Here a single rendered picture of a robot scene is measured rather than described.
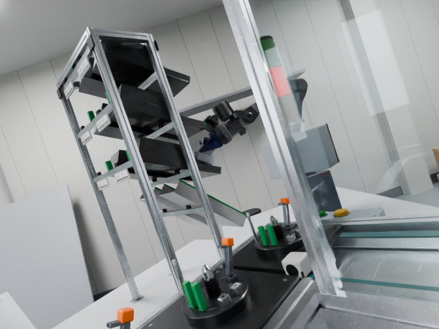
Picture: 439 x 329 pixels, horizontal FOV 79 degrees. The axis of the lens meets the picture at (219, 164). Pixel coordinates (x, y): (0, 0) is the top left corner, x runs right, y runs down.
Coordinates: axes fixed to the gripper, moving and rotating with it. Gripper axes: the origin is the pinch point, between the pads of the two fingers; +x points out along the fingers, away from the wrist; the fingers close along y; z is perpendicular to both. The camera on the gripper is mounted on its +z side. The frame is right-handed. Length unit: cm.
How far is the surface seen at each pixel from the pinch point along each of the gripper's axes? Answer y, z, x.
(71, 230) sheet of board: -257, 6, 64
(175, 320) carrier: 30, -23, 42
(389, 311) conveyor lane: 57, -34, 19
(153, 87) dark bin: -1.2, 27.1, 2.0
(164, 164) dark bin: 8.5, 3.3, 18.3
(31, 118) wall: -282, 143, 25
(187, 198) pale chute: 6.8, -9.3, 18.2
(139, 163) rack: 15.2, 7.0, 25.7
